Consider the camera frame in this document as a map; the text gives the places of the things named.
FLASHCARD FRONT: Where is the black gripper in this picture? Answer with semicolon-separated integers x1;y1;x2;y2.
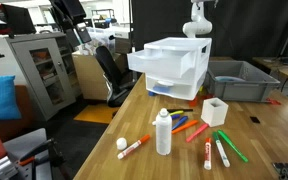
49;0;93;50

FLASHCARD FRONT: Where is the white bottle lid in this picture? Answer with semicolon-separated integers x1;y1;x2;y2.
116;137;128;151

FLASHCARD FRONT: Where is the white plastic bottle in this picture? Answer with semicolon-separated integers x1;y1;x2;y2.
155;107;173;156

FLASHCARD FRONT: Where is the clear plastic storage bin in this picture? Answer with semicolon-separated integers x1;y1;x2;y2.
85;26;132;56

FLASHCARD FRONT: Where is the beige wooden cabinet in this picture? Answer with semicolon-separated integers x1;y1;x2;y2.
71;53;110;101

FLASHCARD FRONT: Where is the black office chair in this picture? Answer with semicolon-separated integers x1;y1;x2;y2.
94;45;136;108

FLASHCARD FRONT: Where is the black monitor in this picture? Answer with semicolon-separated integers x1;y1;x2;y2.
1;3;37;35

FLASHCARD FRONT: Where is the grey metal cabinet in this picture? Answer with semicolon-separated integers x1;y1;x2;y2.
5;32;82;122

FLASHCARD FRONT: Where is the yellow floor mat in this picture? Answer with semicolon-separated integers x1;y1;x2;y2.
73;103;120;125

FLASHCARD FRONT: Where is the blue cushion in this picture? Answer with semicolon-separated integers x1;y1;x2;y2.
0;75;22;123

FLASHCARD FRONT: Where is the grey side table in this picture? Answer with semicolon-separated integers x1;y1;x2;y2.
2;128;53;180

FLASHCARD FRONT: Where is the brown sofa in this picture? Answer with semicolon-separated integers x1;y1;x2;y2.
0;84;35;143

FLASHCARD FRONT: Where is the white marker orange cap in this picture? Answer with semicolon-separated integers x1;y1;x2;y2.
117;134;151;160

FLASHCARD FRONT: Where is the yellow marker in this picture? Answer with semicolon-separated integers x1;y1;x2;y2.
168;110;185;117

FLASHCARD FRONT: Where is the black marker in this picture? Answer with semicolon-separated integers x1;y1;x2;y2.
166;108;194;113

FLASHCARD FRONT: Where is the white marker blue cap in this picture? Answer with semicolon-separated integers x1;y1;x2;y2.
151;114;182;127

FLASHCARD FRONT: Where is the white plastic drawer unit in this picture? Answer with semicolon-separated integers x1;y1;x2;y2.
143;36;213;101

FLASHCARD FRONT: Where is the red toy block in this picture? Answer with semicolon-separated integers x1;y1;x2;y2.
202;93;215;101
188;95;200;108

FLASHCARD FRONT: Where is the pink marker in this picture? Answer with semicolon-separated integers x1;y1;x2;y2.
185;123;210;143

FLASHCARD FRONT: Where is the pale blue plate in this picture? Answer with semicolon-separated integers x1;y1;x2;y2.
214;75;247;83

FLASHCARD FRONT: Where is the white square pen holder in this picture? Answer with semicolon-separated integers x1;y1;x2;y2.
200;97;229;128

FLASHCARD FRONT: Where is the black curtain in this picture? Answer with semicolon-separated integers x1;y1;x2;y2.
131;0;288;62

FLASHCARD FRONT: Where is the white marker red cap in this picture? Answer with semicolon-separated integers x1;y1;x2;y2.
203;137;213;171

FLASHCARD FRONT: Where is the grey plastic crate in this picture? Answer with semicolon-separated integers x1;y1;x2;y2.
203;59;281;103

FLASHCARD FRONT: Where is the white marker green cap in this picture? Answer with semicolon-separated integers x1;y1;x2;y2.
212;131;231;168

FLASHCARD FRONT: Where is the red plastic clip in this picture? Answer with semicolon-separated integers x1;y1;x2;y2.
266;98;282;106

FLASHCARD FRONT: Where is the wooden side table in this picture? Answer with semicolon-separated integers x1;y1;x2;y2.
252;56;288;86

